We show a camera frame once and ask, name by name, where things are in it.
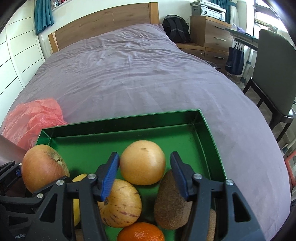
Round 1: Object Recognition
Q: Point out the black backpack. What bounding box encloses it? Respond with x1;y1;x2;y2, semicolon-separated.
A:
162;15;191;44

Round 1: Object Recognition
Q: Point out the desk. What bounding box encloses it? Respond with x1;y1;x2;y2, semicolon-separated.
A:
225;24;259;50

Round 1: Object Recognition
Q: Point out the orange frame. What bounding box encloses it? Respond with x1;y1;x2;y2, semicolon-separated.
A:
285;151;296;186

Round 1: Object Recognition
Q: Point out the yellow banana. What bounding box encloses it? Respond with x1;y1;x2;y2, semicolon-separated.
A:
72;173;89;227

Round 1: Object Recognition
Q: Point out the black and copper electric kettle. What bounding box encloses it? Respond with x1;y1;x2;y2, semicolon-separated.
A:
0;134;27;167

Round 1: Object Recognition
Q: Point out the orange tangerine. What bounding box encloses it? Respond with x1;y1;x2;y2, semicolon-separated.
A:
117;222;166;241

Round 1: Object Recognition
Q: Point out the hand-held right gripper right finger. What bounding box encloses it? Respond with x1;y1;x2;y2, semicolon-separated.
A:
170;151;266;241

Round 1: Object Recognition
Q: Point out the pink plastic sheet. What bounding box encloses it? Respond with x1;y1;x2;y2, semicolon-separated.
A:
1;98;68;150

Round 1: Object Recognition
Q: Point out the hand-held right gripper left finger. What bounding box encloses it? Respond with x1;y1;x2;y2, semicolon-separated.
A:
24;152;121;241

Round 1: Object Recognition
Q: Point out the wooden dresser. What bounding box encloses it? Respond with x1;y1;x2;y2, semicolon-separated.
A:
190;16;234;75

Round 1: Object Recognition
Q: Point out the red-yellow apple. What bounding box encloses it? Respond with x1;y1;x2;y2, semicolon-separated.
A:
21;144;70;194

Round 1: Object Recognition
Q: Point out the navy tote bag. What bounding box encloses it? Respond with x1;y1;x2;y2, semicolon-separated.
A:
225;43;245;76

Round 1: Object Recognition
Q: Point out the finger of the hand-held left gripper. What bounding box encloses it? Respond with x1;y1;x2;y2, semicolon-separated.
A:
0;192;50;210
0;161;23;194

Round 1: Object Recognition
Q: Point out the striped yellow pepino melon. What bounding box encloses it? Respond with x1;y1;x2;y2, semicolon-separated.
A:
97;179;142;228

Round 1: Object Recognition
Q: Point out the grey box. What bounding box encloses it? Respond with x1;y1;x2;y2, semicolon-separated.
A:
190;1;202;16

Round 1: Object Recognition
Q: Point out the low wooden cabinet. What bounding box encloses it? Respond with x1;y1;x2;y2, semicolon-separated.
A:
174;42;206;61

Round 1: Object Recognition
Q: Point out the white wardrobe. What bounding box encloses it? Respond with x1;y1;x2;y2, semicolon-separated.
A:
0;14;45;98

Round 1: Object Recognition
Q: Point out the teal curtain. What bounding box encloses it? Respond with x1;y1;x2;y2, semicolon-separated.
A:
34;0;55;35
214;0;232;24

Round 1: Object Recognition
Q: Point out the grey-green chair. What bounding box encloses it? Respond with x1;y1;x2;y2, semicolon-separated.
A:
242;29;296;143

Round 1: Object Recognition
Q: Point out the wooden headboard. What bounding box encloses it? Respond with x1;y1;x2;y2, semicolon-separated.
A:
48;2;160;55

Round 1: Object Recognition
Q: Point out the window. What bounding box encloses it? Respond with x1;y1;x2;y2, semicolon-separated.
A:
253;0;289;33

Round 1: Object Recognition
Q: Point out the white printer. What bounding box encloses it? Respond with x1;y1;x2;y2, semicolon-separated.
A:
200;0;226;21

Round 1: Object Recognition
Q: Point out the green tray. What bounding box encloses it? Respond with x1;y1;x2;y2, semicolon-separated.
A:
35;109;227;241

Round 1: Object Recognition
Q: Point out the yellow-orange grapefruit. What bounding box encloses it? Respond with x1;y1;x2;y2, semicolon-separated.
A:
120;140;166;185

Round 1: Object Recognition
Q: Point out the row of books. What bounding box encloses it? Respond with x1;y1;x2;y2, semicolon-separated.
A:
52;0;70;10

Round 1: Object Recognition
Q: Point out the bed with grey-purple cover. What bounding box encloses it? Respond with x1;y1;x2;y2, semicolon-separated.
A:
0;23;290;241

